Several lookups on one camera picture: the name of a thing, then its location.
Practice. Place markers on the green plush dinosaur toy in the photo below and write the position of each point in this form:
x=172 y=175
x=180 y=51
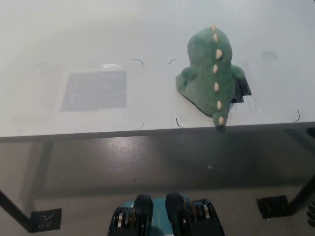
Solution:
x=205 y=76

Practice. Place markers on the grey tape patch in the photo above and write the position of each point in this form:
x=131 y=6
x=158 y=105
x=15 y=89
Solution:
x=94 y=91

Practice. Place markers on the black tape patch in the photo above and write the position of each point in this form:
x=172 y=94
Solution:
x=243 y=86

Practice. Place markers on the black teal robot body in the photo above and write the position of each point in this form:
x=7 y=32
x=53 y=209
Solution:
x=177 y=216

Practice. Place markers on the black table leg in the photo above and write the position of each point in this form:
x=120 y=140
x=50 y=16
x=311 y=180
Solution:
x=13 y=209
x=302 y=194

